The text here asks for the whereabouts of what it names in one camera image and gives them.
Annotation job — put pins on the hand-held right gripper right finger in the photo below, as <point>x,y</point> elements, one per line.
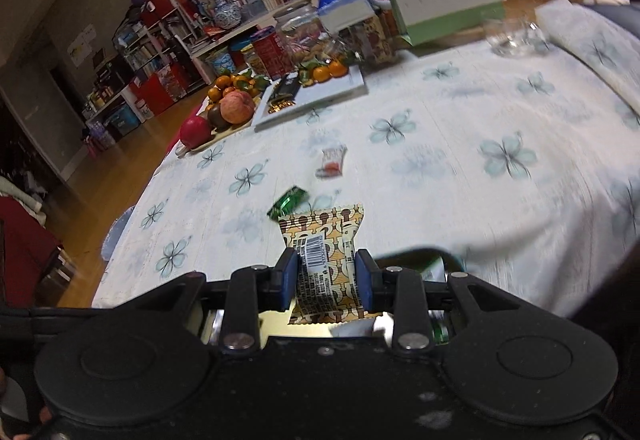
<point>364,280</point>

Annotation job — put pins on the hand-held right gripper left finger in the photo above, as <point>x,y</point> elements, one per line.
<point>289,277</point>

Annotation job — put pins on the brown patterned snack packet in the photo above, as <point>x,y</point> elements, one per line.
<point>325,240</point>

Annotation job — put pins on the green white snack packet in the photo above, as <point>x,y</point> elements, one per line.
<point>435,272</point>

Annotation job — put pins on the green wrapped candy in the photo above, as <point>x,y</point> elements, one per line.
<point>287,202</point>

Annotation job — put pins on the orange white small packet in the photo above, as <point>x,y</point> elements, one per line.
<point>332,162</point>

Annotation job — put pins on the white floral tablecloth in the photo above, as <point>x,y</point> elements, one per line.
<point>450,145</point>

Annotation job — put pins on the beige fruit tray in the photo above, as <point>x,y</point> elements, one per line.
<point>220,132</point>

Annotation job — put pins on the white remote control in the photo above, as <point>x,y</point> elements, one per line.
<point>180,150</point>

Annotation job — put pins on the orange gold wrapped candy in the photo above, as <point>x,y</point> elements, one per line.
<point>280,108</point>

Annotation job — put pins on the dark red apple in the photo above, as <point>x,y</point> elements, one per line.
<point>195,131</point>

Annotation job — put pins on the dark brown round fruit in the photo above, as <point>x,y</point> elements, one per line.
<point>216,116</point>

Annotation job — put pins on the pink apple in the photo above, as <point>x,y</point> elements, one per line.
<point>237,106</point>

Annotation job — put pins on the blue round stool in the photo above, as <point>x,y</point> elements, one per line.
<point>115,232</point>

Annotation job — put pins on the black snack packet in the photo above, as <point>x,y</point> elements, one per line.
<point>286,90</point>

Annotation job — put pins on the white rectangular plate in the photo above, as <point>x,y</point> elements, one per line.
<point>325,92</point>

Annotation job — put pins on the pile of tangerines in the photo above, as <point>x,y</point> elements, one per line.
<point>235,82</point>

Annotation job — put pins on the single orange tangerine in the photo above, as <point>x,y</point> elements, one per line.
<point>320,72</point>
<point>338,68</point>

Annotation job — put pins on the red tin can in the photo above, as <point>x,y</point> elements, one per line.
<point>270,52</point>

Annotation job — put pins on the blue patterned tin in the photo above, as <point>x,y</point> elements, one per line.
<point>220,60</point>

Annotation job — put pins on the large glass jar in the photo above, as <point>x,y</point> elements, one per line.
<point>300,32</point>

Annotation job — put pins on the cluttered bookshelf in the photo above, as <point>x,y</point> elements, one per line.
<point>155,50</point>

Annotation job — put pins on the dark red cloth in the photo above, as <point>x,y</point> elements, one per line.
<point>22,240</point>

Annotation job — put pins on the blue white porcelain vase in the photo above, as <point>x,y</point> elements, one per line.
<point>225,10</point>

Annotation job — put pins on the clear glass cup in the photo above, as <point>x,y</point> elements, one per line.
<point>512,37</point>

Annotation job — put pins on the paper wall notice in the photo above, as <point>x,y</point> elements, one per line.
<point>82,42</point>

